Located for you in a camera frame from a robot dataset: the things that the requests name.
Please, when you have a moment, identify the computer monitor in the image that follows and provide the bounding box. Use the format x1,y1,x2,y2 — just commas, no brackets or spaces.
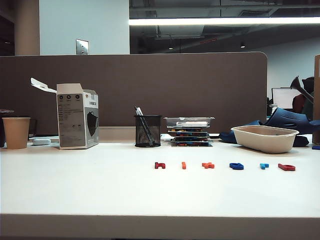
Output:
271,87,301,110

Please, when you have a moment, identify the brown paper cup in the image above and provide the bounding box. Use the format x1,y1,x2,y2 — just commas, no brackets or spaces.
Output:
1,116,31,150

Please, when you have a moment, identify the wooden post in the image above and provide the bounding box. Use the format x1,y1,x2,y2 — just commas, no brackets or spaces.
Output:
314,54,320,145

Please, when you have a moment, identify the brown desk partition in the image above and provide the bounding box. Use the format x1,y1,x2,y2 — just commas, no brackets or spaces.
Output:
0,51,268,137

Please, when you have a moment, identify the seated person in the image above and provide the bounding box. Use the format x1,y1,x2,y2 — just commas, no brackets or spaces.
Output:
292,76,315,121

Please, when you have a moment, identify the grey funnel-shaped lamp head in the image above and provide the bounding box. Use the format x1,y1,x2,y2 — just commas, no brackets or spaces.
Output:
289,75,315,102

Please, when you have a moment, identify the silver wall plate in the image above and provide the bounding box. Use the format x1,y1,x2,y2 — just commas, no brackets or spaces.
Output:
75,38,89,55

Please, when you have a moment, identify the clear ballpoint pen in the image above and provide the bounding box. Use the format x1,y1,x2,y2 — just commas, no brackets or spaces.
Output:
134,106,155,146

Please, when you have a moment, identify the white grey face mask box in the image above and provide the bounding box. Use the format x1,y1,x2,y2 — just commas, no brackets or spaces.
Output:
30,77,100,150

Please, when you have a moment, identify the black mesh pen holder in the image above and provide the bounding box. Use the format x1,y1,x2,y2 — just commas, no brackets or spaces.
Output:
133,114,163,148

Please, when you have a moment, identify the red letter b magnet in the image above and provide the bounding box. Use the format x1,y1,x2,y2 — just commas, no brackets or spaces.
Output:
277,163,297,172

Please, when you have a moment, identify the small white case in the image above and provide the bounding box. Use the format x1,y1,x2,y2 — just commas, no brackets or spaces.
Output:
32,137,52,146

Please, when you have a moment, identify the beige oval paper bowl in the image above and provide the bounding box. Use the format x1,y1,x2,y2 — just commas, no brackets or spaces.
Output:
230,125,300,154

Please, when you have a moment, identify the ceiling light strip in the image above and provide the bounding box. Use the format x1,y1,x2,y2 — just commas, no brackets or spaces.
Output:
128,16,320,26

